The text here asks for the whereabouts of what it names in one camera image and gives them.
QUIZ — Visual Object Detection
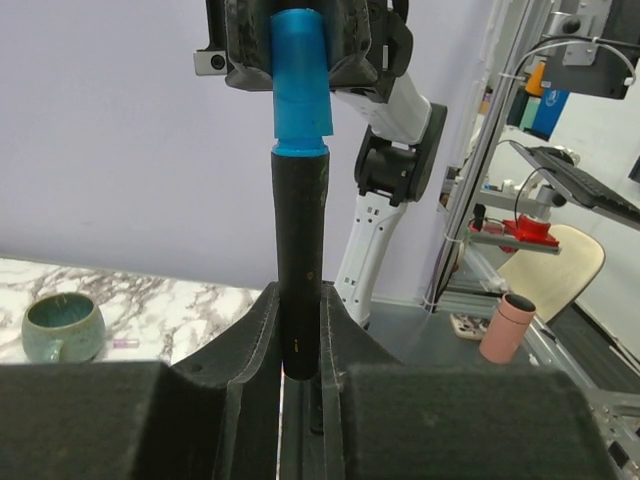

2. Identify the pink insulated tumbler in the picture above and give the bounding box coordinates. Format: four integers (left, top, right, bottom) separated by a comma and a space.
479, 293, 536, 365

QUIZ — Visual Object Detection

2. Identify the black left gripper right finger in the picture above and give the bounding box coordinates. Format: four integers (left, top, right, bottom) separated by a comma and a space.
279, 284, 617, 479

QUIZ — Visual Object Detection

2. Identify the phone with patterned case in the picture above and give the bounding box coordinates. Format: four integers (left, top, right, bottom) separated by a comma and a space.
449, 314, 490, 341

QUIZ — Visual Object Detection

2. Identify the blue pen cap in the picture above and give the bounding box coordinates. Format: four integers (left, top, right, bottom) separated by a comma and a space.
271, 8, 333, 157

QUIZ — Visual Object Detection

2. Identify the red plastic part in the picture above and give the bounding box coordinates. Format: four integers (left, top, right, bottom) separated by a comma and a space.
502, 214, 559, 247

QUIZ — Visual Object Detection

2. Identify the black keyboard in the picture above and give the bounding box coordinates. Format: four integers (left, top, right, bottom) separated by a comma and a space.
514, 145, 639, 230

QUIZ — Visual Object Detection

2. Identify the green ceramic cup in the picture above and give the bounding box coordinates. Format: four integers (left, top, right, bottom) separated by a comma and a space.
21, 292, 106, 363

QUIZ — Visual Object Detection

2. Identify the beige chair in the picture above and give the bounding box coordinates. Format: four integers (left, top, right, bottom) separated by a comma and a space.
498, 224, 606, 324

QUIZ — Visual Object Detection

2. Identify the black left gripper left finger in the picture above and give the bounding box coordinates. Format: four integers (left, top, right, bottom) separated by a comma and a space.
1, 284, 281, 479

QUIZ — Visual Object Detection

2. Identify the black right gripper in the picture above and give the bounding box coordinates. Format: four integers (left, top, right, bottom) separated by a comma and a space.
193, 0, 415, 104

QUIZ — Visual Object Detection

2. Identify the blue black highlighter pen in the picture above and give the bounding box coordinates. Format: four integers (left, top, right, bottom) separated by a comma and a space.
271, 141, 329, 381

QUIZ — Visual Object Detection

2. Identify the aluminium frame post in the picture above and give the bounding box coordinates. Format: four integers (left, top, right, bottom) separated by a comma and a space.
424, 1, 551, 312

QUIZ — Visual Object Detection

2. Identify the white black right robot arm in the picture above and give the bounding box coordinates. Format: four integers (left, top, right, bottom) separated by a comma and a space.
194, 1, 447, 326

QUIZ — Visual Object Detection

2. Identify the pink highlighter pen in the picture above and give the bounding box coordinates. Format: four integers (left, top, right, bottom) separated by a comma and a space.
113, 339, 140, 349

